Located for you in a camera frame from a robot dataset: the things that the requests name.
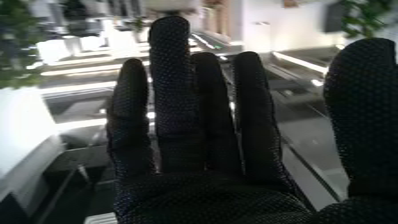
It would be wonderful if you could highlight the green leafy plant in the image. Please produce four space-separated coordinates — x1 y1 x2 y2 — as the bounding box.
0 0 47 90
336 0 398 39

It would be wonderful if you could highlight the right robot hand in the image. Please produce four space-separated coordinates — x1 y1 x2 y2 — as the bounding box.
105 14 398 224

